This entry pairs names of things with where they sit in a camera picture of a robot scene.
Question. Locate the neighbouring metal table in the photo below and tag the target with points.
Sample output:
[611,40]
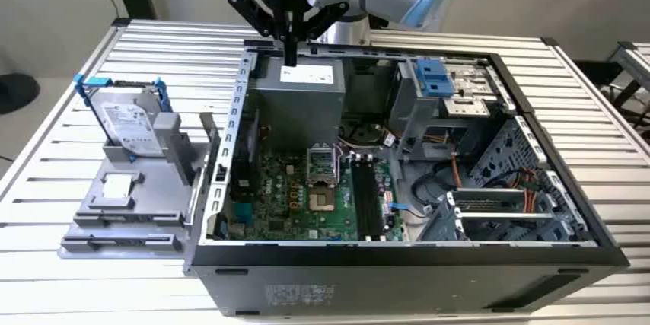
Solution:
[628,55]

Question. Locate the CPU socket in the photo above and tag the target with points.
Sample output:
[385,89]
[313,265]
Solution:
[324,198]

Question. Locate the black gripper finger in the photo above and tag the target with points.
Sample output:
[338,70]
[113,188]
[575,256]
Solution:
[320,22]
[254,9]

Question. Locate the black case fan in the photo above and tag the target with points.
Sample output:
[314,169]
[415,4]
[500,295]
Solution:
[249,150]

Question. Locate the RAM stick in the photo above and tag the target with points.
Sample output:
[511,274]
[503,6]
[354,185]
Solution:
[122,242]
[128,219]

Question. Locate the black round stand base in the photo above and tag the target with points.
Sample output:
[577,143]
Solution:
[18,93]

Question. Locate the black RAM slot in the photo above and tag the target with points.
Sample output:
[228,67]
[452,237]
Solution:
[358,195]
[372,195]
[377,195]
[365,195]

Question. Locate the teal board connector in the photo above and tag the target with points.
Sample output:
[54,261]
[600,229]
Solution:
[244,212]

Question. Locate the blue drive bay latch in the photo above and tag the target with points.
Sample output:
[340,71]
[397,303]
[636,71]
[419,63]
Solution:
[432,77]

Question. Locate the green motherboard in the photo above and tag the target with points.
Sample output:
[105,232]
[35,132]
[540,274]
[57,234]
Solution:
[285,222]

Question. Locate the grey parts rack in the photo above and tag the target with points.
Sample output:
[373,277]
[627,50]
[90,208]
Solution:
[153,188]

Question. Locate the black open PC case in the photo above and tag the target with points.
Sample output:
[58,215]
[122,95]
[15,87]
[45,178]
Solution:
[356,287]

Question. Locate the hard disk in blue carrier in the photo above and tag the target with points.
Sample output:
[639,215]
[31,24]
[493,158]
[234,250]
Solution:
[128,123]

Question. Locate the grey disk bay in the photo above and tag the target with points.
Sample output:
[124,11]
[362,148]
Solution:
[488,197]

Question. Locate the silver CPU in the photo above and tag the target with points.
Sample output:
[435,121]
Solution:
[118,186]

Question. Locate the grey power supply unit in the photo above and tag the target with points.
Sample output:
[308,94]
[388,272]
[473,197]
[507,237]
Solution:
[300,112]

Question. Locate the graphics card with metal bracket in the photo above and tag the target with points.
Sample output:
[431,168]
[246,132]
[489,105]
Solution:
[212,138]

